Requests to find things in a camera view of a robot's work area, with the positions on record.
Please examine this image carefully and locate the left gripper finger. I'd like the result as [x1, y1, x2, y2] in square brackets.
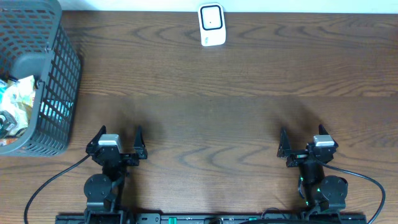
[86, 125, 106, 149]
[133, 126, 147, 156]

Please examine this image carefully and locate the dark green round-label box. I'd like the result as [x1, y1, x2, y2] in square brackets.
[1, 111, 17, 139]

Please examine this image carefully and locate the cream snack bag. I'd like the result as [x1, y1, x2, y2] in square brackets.
[1, 75, 36, 138]

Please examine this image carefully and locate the teal tissue pack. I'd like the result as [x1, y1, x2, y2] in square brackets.
[40, 100, 74, 121]

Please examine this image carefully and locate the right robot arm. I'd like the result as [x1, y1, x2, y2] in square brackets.
[277, 125, 348, 220]

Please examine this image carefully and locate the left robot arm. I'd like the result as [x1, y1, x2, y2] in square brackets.
[84, 126, 148, 224]

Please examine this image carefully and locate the white barcode scanner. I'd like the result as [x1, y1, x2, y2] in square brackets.
[198, 2, 226, 47]

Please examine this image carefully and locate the grey plastic mesh basket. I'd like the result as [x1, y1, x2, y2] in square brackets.
[1, 0, 82, 157]

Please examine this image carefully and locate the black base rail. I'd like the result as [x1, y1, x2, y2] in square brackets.
[55, 211, 367, 224]

